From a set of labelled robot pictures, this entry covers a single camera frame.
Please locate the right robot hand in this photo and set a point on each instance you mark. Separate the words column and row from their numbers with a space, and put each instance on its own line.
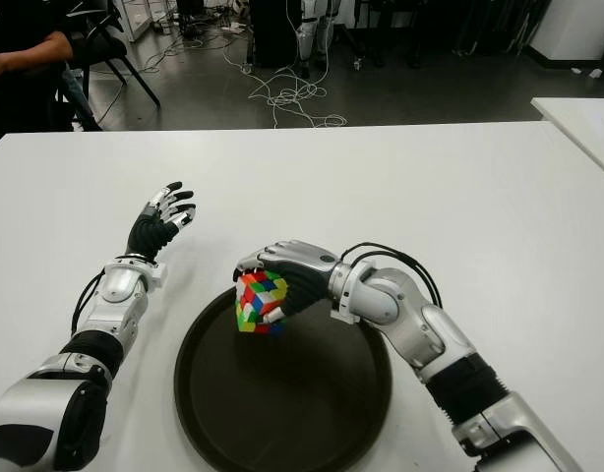
column 307, row 275

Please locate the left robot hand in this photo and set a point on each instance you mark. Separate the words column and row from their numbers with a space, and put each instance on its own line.
column 147, row 233

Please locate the multicoloured Rubik's cube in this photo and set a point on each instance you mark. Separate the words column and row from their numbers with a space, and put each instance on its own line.
column 258, row 305

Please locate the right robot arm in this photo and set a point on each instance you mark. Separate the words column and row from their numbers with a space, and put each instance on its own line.
column 380, row 295

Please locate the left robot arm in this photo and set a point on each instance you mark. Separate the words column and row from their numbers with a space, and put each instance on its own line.
column 120, row 285

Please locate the dark round plate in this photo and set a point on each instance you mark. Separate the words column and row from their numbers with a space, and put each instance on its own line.
column 307, row 393

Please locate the seated person in black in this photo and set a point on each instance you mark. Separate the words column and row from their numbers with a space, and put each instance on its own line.
column 17, row 98

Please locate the black folding chair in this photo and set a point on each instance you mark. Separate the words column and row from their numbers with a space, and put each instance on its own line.
column 100, row 46

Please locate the white display cabinet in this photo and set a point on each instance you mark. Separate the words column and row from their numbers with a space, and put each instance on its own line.
column 135, row 19

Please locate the white power adapter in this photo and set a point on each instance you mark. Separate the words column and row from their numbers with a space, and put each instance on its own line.
column 358, row 63

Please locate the black cabinet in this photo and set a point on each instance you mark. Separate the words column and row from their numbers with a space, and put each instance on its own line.
column 272, row 34

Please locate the white humanoid robot legs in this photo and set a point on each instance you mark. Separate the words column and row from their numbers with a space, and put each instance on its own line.
column 304, row 34

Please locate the dark equipment rack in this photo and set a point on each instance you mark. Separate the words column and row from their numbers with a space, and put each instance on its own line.
column 405, row 24

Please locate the white side table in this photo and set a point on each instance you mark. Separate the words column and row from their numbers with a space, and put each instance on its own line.
column 577, row 123

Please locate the small white floor object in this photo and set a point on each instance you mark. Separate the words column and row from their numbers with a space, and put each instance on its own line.
column 595, row 73

